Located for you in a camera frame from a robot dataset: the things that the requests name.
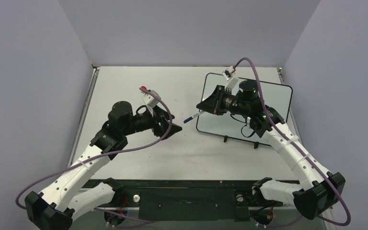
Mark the white whiteboard black frame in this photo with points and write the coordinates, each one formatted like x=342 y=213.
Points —
x=266 y=104

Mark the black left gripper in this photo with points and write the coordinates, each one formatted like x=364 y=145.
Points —
x=159 y=117

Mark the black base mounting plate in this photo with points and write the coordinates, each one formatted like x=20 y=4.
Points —
x=184 y=200

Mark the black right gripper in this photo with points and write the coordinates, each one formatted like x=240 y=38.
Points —
x=219 y=102

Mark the white marker pen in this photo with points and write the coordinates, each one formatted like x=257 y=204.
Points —
x=197 y=114

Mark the blue marker cap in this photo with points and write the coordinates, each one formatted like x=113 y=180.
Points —
x=187 y=120

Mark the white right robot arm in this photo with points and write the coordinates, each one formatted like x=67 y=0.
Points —
x=318 y=188

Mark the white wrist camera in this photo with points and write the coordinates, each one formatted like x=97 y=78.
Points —
x=149 y=100
x=231 y=78

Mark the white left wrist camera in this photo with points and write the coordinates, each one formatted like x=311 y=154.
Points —
x=149 y=100

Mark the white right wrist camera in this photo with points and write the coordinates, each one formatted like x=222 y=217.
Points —
x=231 y=78

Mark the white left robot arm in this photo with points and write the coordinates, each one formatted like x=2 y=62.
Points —
x=59 y=204

